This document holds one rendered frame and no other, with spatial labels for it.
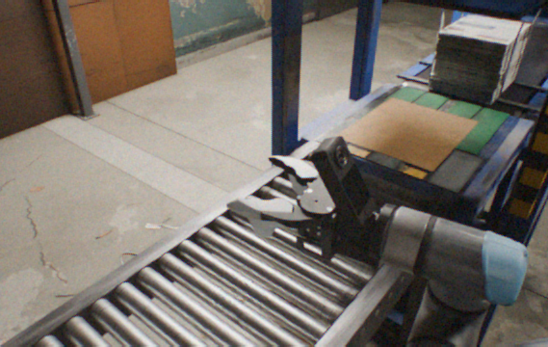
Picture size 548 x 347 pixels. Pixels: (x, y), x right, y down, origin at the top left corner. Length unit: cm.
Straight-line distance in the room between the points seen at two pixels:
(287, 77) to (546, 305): 157
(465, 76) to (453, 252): 162
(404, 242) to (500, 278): 10
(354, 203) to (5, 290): 210
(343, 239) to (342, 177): 10
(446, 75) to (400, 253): 165
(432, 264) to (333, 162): 16
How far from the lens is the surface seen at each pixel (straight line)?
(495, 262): 54
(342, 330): 100
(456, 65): 212
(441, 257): 54
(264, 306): 104
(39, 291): 238
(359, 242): 60
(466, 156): 167
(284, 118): 169
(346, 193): 53
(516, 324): 227
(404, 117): 187
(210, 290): 107
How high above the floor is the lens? 158
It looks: 34 degrees down
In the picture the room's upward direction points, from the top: straight up
